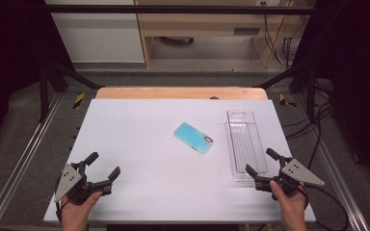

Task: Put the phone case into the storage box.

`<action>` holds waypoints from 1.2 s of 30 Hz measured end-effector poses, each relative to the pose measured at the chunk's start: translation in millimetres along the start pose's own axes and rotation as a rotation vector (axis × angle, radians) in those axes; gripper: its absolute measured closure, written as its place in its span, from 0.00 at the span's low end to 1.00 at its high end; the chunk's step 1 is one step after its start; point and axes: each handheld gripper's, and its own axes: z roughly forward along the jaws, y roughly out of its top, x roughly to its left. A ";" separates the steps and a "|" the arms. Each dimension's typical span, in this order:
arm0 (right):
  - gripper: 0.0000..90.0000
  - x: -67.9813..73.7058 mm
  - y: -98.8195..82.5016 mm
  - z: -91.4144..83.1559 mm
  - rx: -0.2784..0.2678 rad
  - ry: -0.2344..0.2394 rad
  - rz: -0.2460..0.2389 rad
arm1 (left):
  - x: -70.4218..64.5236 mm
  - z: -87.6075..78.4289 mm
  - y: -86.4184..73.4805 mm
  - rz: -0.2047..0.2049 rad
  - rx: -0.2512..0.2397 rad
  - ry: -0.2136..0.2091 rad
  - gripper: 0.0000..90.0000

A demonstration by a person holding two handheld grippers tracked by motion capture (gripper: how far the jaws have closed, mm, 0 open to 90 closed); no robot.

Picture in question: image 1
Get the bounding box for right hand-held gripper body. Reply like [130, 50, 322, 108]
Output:
[253, 156, 326, 202]

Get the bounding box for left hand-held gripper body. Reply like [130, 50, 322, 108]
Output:
[53, 162, 114, 205]

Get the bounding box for clear plastic packaging box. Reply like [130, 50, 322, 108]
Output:
[225, 109, 270, 184]

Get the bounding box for person's left hand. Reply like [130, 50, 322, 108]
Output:
[60, 191, 104, 223]

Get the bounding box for person's right hand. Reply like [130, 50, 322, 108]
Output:
[269, 180, 310, 223]

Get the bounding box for white table board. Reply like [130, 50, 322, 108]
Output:
[42, 98, 317, 224]

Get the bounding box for yellow black striped tape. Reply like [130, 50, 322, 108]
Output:
[278, 93, 299, 109]
[72, 92, 87, 110]

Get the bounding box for wooden table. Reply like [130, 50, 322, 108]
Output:
[94, 86, 269, 101]

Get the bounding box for black curtain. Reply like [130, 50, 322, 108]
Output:
[293, 0, 370, 187]
[0, 0, 75, 158]

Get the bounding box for white cabinet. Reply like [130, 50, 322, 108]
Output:
[43, 0, 145, 64]

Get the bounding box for grey desk label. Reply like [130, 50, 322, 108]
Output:
[233, 27, 261, 36]

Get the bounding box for wooden desk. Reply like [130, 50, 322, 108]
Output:
[134, 0, 312, 69]

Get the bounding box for aluminium rail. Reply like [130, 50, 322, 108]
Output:
[0, 91, 63, 231]
[292, 93, 370, 231]

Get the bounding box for bundle of black floor cables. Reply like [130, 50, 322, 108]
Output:
[282, 80, 335, 171]

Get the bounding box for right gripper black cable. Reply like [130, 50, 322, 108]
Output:
[297, 182, 351, 231]

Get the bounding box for black frame strut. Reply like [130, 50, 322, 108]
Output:
[252, 61, 318, 122]
[38, 61, 106, 123]

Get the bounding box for hanging desk cables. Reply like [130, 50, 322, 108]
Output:
[259, 1, 309, 69]

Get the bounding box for black horizontal frame bar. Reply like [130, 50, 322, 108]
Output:
[43, 4, 317, 15]

